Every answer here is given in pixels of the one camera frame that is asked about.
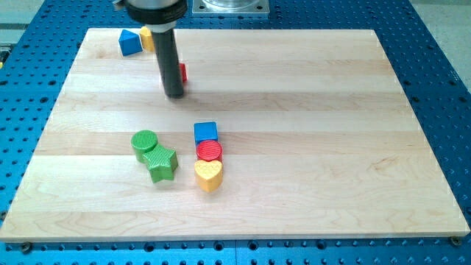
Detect yellow pentagon block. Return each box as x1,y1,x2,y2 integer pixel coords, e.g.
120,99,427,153
139,26,155,52

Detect green cylinder block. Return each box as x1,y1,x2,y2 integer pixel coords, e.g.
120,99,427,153
130,130,158,163

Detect blue perforated table plate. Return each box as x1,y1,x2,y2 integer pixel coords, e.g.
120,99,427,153
1,1,470,264

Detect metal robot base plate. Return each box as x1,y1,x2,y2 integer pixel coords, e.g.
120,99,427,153
192,0,270,15

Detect wooden board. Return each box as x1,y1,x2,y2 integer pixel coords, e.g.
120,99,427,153
1,29,470,242

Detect blue triangle block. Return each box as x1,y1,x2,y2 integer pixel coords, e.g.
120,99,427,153
118,29,143,56

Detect red cylinder block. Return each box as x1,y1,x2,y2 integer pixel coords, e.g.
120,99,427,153
196,140,223,162

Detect yellow heart block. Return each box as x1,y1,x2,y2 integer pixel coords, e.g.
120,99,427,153
194,160,223,192

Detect blue cube block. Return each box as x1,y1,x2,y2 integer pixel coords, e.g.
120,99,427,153
194,121,219,145

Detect red star block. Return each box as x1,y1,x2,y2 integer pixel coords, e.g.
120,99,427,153
180,63,188,83

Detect green star block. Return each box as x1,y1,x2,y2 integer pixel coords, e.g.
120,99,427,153
143,144,179,183

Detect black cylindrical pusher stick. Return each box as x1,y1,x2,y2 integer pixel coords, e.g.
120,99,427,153
152,29,184,99

